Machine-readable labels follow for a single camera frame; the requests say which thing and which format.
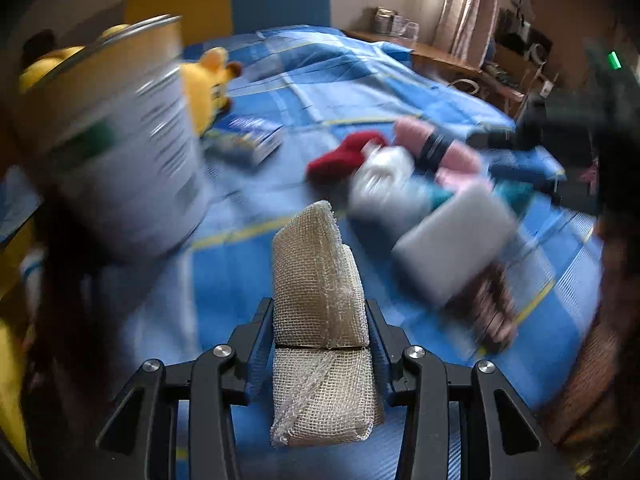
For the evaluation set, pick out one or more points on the beige curtain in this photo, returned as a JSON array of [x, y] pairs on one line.
[[467, 10]]

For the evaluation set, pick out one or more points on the teal fleece cloth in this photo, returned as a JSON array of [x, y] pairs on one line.
[[515, 195]]

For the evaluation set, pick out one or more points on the white cloth roll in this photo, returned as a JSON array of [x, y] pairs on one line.
[[380, 180]]

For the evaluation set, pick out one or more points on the yellow plush toy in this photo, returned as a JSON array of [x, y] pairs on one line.
[[205, 85]]

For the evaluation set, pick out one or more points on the small blue box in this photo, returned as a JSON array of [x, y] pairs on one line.
[[245, 137]]

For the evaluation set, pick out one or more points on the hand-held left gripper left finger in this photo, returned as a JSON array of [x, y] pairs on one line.
[[260, 355]]

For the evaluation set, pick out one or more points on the maroon knitted blanket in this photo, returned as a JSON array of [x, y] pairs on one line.
[[585, 370]]

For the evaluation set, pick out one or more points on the beige mesh cloth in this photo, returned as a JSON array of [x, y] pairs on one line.
[[315, 285]]

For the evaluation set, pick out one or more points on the clear containers on desk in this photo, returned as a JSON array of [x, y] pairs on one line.
[[395, 22]]

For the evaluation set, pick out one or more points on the red cloth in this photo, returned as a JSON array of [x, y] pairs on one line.
[[340, 160]]

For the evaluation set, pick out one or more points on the blue plaid bed sheet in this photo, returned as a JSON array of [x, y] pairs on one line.
[[310, 85]]

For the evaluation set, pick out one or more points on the wooden desk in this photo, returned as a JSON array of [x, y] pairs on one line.
[[440, 60]]

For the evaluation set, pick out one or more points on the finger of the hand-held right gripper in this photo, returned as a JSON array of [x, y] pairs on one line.
[[492, 140]]

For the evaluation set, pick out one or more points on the pink dishcloth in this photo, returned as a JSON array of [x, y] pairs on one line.
[[415, 132]]

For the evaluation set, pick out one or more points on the white sponge block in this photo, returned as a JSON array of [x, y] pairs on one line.
[[450, 245]]

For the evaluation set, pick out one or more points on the blue cloth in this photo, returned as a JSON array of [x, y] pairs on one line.
[[530, 165]]

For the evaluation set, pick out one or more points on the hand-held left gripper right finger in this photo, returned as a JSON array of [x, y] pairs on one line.
[[380, 355]]

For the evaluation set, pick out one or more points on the white metal tin can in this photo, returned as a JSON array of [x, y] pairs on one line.
[[125, 150]]

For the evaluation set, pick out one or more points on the light pink cloth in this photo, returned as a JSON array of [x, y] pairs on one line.
[[462, 179]]

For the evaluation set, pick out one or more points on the blue and yellow headboard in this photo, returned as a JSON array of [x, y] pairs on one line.
[[280, 0]]

